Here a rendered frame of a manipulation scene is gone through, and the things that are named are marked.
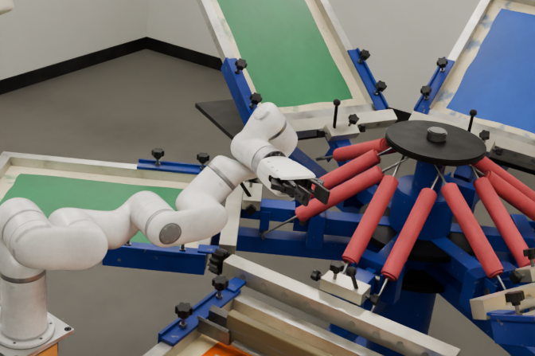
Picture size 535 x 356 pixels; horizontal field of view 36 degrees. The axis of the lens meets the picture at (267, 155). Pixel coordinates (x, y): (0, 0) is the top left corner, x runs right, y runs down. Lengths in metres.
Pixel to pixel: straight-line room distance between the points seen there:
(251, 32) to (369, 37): 3.04
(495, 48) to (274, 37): 0.93
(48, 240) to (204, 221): 0.35
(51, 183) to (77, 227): 1.22
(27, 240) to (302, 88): 1.79
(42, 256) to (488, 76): 2.24
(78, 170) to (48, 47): 3.69
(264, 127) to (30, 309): 0.64
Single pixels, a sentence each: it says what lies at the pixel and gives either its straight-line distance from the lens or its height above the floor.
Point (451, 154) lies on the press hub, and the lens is 2.48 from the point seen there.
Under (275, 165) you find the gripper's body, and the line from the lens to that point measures 1.78.
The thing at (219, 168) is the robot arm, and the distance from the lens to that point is 1.86.
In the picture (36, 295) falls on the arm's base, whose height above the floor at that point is 1.25.
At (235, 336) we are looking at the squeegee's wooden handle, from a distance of 2.09.
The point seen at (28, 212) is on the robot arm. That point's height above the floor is 1.45.
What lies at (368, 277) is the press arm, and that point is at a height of 1.04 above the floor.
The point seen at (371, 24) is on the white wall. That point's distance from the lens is 6.24.
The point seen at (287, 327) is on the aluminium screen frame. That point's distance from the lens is 2.19.
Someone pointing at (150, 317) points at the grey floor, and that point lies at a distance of 3.84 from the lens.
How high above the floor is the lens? 2.26
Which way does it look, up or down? 24 degrees down
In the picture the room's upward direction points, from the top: 6 degrees clockwise
